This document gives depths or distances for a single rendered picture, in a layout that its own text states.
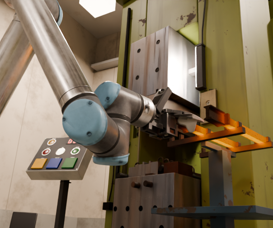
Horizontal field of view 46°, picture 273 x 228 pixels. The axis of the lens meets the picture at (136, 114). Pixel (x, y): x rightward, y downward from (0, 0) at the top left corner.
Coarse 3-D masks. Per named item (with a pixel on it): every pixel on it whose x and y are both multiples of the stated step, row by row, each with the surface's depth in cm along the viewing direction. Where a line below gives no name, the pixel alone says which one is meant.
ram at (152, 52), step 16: (160, 32) 184; (176, 32) 185; (144, 48) 189; (160, 48) 179; (176, 48) 181; (192, 48) 195; (144, 64) 185; (160, 64) 176; (176, 64) 178; (192, 64) 191; (128, 80) 191; (144, 80) 181; (160, 80) 172; (176, 80) 175; (192, 80) 187; (176, 96) 174; (192, 96) 183
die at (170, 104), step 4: (148, 96) 175; (152, 96) 173; (168, 100) 174; (172, 100) 176; (168, 104) 173; (172, 104) 176; (176, 104) 179; (180, 104) 182; (164, 108) 169; (168, 108) 172; (172, 108) 175; (176, 108) 178; (180, 108) 181; (184, 108) 184; (188, 108) 187; (192, 112) 189; (196, 112) 192
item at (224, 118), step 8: (208, 112) 96; (216, 112) 99; (224, 112) 101; (208, 120) 97; (216, 120) 96; (224, 120) 101; (232, 120) 104; (248, 128) 111; (248, 136) 113; (256, 136) 114
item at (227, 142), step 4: (176, 120) 104; (196, 124) 110; (180, 128) 107; (184, 128) 107; (196, 128) 110; (200, 128) 112; (204, 128) 114; (184, 132) 110; (196, 132) 112; (200, 132) 111; (204, 132) 113; (212, 132) 117; (212, 140) 120; (216, 140) 119; (220, 140) 119; (224, 140) 122; (228, 140) 124; (224, 144) 124; (228, 144) 124; (232, 144) 125
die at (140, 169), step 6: (150, 162) 160; (156, 162) 157; (132, 168) 167; (138, 168) 164; (144, 168) 161; (150, 168) 159; (156, 168) 156; (132, 174) 166; (138, 174) 163; (144, 174) 160; (156, 174) 155; (198, 174) 180
